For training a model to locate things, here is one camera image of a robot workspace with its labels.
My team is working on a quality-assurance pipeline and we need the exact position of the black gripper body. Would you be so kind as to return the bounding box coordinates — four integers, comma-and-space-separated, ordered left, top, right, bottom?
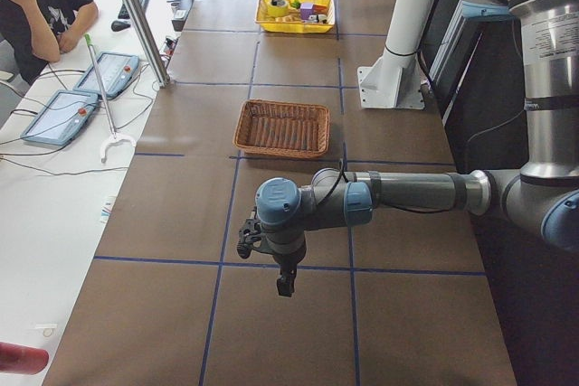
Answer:
273, 252, 304, 274

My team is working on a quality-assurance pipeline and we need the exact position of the yellow tape roll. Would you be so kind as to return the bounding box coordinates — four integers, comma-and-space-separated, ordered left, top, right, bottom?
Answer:
266, 0, 290, 19

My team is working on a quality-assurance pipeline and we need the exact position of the yellow plastic basket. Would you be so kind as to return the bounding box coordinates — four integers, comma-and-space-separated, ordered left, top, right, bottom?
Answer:
255, 0, 336, 34

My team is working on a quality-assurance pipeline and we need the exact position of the brown wicker basket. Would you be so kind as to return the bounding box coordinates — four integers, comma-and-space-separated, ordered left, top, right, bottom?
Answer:
233, 99, 330, 159

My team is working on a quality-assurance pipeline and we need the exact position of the toy croissant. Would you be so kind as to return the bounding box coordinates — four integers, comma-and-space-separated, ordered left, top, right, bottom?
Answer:
275, 14, 302, 23

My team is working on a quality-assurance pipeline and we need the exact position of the purple cube block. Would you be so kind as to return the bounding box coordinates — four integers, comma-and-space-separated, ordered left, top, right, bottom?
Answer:
299, 2, 315, 21

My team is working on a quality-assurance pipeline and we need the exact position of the toy carrot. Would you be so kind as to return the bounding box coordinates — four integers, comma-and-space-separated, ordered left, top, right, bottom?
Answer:
289, 0, 327, 14

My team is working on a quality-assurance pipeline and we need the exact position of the toy panda figure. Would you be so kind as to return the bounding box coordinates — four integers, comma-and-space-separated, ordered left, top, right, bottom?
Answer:
307, 14, 328, 24

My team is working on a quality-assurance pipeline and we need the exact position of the black computer mouse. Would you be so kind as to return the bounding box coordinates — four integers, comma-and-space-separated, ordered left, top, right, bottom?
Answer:
110, 20, 131, 33

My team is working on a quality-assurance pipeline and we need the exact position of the far teach pendant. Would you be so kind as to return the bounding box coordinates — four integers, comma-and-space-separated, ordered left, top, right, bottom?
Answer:
73, 52, 139, 99

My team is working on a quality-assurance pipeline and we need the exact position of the teach pendant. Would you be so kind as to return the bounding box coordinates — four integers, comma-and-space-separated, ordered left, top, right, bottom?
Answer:
20, 90, 100, 146
73, 52, 139, 99

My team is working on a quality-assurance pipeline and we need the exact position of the white reacher grabber stick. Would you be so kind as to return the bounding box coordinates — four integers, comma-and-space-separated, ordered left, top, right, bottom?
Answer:
84, 33, 137, 164

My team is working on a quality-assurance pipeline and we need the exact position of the seated person black shirt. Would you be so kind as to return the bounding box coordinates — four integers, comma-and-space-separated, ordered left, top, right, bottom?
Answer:
1, 0, 99, 85

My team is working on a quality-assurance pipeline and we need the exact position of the near teach pendant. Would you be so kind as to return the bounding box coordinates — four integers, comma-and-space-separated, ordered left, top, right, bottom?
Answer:
20, 90, 100, 146

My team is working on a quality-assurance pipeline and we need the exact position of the red cylinder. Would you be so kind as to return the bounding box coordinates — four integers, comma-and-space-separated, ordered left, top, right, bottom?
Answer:
0, 342, 49, 375

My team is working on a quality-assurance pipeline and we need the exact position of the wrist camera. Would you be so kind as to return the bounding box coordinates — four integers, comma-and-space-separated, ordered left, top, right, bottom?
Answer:
236, 207, 262, 259

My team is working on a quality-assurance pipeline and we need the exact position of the aluminium frame post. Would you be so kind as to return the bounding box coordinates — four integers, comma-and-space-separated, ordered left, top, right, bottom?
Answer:
122, 0, 170, 88

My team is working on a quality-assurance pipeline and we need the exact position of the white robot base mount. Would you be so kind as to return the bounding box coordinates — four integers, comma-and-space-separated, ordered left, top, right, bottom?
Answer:
357, 0, 434, 109

